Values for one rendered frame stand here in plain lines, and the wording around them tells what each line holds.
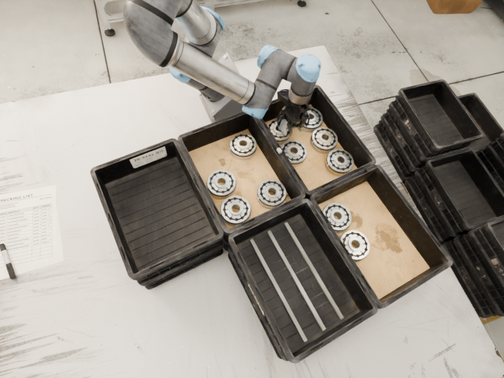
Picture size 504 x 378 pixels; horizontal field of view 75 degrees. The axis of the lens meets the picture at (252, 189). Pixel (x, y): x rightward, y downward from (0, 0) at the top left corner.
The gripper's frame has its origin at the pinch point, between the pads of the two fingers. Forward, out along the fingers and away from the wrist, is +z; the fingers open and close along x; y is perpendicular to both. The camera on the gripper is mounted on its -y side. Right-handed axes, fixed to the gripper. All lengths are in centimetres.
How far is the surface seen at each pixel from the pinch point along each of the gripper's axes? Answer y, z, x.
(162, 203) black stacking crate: 14, 3, -53
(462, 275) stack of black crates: 78, 58, 77
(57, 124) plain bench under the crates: -41, 16, -86
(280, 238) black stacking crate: 39.9, 2.6, -19.2
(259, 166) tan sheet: 11.5, 2.5, -15.6
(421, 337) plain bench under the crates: 87, 15, 16
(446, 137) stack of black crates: 12, 36, 99
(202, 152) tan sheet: -1.0, 2.5, -34.2
